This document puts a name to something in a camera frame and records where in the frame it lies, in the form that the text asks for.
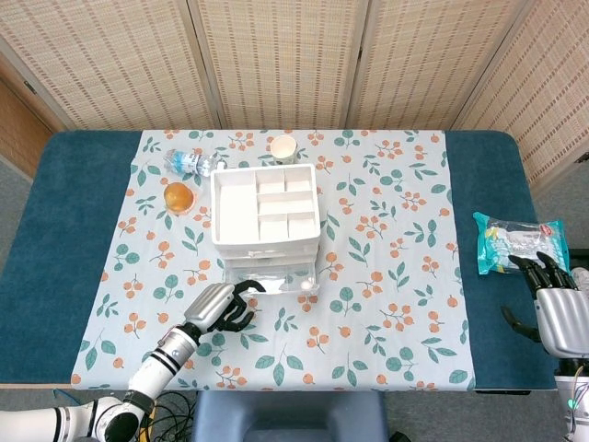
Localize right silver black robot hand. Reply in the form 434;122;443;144
501;250;589;358

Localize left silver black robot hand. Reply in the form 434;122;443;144
183;278;268;334

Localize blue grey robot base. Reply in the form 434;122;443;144
191;390;393;442

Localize white drawer organizer box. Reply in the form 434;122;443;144
210;162;321;264

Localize teal snack bag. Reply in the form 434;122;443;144
472;211;571;277

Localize clear plastic water bottle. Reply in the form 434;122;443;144
163;147;226;179

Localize fruit and leaf print tablecloth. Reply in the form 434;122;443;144
69;128;478;392

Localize teal table cover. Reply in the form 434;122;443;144
0;130;560;393

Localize paper cup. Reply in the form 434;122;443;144
269;135;298;166

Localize woven folding screen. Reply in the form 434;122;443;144
0;0;589;186

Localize wooden door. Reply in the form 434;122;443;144
0;76;54;180

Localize black floor cables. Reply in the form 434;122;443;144
137;390;200;442

